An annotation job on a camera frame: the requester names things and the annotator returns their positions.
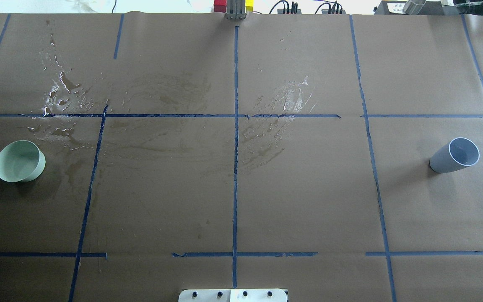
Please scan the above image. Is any light blue plastic cup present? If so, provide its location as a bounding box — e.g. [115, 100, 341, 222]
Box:
[429, 137, 480, 173]

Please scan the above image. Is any light green bowl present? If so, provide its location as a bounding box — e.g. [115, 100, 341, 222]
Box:
[0, 140, 46, 183]

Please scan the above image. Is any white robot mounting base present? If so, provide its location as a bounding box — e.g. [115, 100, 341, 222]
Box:
[178, 288, 289, 302]

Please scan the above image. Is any red block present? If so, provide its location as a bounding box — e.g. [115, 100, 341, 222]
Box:
[213, 0, 227, 13]

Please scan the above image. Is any yellow block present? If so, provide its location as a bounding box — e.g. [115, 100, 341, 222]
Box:
[245, 0, 254, 12]

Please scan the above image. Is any metal cup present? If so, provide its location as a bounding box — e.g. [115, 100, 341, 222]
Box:
[402, 0, 426, 15]

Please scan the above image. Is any aluminium frame post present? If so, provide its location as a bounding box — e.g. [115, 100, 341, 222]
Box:
[226, 0, 247, 20]

